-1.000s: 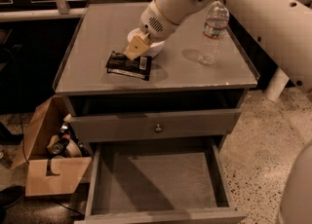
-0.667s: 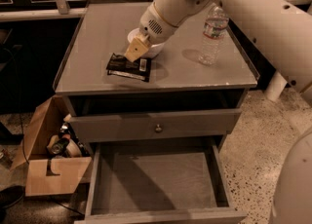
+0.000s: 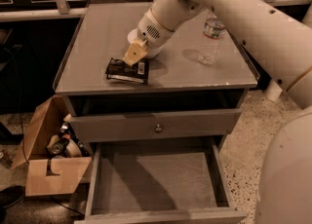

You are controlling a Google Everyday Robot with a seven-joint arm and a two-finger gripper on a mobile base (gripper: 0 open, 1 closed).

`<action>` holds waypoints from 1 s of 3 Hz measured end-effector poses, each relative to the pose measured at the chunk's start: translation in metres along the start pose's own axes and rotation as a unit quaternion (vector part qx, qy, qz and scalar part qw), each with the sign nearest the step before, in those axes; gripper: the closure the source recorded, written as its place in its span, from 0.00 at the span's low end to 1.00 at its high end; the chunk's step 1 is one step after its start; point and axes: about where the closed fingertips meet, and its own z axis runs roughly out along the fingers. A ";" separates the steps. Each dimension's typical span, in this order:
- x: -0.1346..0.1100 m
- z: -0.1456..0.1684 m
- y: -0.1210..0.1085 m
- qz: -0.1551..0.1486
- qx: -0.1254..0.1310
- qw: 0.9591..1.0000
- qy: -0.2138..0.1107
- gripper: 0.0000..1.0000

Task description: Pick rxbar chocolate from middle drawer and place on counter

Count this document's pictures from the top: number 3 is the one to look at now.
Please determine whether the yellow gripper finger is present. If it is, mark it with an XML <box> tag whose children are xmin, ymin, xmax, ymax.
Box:
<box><xmin>123</xmin><ymin>39</ymin><xmax>148</xmax><ymax>66</ymax></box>

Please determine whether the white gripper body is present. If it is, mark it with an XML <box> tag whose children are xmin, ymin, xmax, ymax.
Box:
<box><xmin>137</xmin><ymin>9</ymin><xmax>174</xmax><ymax>49</ymax></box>

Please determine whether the black rxbar chocolate wrapper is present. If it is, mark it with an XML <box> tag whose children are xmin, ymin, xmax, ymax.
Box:
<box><xmin>105</xmin><ymin>57</ymin><xmax>149</xmax><ymax>85</ymax></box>

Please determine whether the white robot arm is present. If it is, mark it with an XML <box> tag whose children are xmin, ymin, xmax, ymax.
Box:
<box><xmin>123</xmin><ymin>0</ymin><xmax>312</xmax><ymax>224</ymax></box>

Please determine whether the grey wooden drawer cabinet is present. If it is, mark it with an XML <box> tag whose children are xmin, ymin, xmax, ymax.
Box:
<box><xmin>52</xmin><ymin>1</ymin><xmax>260</xmax><ymax>224</ymax></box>

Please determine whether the round metal drawer knob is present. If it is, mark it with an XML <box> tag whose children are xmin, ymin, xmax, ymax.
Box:
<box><xmin>155</xmin><ymin>124</ymin><xmax>163</xmax><ymax>133</ymax></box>

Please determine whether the grey upper drawer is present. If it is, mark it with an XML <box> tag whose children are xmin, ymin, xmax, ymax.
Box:
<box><xmin>70</xmin><ymin>109</ymin><xmax>241</xmax><ymax>142</ymax></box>

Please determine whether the grey open middle drawer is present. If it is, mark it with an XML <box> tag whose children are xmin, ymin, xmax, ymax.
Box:
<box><xmin>75</xmin><ymin>137</ymin><xmax>247</xmax><ymax>224</ymax></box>

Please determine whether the white ceramic bowl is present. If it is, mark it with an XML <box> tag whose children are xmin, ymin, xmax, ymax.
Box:
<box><xmin>127</xmin><ymin>28</ymin><xmax>165</xmax><ymax>59</ymax></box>

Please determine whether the clear plastic water bottle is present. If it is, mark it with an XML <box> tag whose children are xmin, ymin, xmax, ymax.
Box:
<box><xmin>198</xmin><ymin>11</ymin><xmax>226</xmax><ymax>65</ymax></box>

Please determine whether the white cup in box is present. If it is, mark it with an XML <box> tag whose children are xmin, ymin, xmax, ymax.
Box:
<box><xmin>66</xmin><ymin>139</ymin><xmax>82</xmax><ymax>158</ymax></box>

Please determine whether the dark can in box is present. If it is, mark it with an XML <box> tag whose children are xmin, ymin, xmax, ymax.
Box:
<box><xmin>51</xmin><ymin>138</ymin><xmax>69</xmax><ymax>155</ymax></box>

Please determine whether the open cardboard box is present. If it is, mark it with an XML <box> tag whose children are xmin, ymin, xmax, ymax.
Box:
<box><xmin>11</xmin><ymin>95</ymin><xmax>93</xmax><ymax>197</ymax></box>

